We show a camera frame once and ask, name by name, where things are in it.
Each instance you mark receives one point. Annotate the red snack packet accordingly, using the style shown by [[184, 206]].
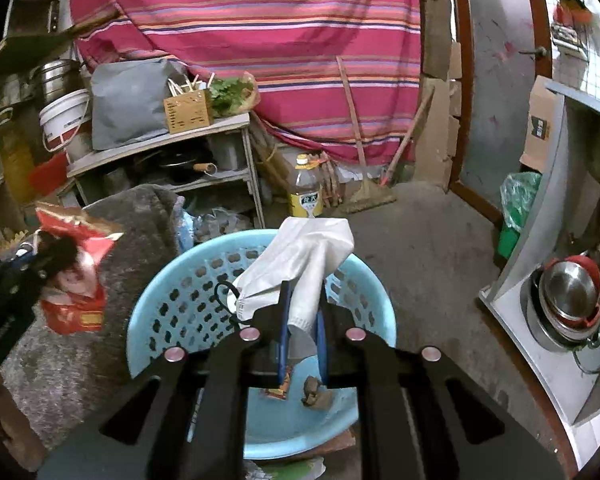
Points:
[[82, 305]]

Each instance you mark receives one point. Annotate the plastic bottle with yellow label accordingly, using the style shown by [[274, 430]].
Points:
[[305, 192]]

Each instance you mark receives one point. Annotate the grey fabric bag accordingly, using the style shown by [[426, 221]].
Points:
[[130, 105]]

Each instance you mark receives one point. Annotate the white cloth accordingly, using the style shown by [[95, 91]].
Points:
[[300, 260]]

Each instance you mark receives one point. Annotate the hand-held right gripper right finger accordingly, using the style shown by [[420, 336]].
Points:
[[322, 347]]

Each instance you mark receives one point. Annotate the grey fuzzy rug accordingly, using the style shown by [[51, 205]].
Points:
[[120, 280]]

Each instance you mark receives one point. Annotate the light blue plastic basket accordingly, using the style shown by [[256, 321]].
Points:
[[190, 305]]

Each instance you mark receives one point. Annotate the red plastic basin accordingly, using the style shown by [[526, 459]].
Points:
[[50, 175]]

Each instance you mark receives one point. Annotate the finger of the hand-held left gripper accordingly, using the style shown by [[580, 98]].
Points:
[[55, 260]]

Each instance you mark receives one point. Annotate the brown cardboard box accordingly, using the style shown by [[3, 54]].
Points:
[[540, 130]]

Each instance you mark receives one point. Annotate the white plastic bucket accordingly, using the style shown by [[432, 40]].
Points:
[[62, 120]]

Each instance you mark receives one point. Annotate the wooden stick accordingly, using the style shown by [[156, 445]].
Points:
[[410, 130]]

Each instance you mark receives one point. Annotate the wooden chopstick holder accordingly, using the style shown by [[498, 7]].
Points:
[[187, 112]]

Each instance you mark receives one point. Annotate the white cabinet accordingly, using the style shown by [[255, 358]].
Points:
[[535, 270]]

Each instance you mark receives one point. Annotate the stack of steel bowls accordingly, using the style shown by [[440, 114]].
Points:
[[570, 300]]

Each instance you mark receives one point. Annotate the green leafy vegetables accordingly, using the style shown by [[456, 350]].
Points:
[[230, 94]]

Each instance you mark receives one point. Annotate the straw broom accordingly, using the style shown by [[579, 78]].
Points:
[[365, 195]]

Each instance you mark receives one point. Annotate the green plastic bag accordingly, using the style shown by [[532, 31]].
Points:
[[517, 205]]

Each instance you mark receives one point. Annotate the brown lump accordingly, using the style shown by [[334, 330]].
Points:
[[316, 392]]

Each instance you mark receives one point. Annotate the steel pot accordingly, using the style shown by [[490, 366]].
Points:
[[55, 80]]

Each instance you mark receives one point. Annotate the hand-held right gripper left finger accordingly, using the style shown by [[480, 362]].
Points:
[[283, 345]]

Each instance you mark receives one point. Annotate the red striped cloth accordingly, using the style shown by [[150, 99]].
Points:
[[260, 30]]

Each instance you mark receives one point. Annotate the small colourful wrapper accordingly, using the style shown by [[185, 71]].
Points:
[[280, 385]]

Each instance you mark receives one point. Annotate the large yellow oil bottle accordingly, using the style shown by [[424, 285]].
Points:
[[16, 160]]

